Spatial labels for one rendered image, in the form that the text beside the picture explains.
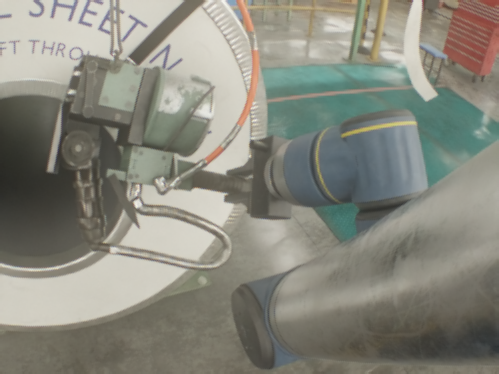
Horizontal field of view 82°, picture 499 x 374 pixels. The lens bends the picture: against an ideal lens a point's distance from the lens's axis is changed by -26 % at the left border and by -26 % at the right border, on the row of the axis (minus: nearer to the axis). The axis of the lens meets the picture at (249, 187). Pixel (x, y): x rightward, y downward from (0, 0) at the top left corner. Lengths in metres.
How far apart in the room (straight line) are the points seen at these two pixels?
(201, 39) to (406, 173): 0.47
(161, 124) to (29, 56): 0.30
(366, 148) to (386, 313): 0.28
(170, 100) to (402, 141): 0.35
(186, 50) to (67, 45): 0.24
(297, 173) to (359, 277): 0.33
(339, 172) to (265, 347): 0.23
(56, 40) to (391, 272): 0.63
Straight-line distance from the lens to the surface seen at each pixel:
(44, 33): 0.68
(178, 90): 0.60
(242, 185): 0.70
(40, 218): 1.17
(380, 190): 0.43
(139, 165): 0.60
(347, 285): 0.21
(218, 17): 0.72
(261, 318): 0.36
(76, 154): 0.59
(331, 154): 0.47
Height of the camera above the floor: 1.28
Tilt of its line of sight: 40 degrees down
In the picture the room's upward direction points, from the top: 6 degrees clockwise
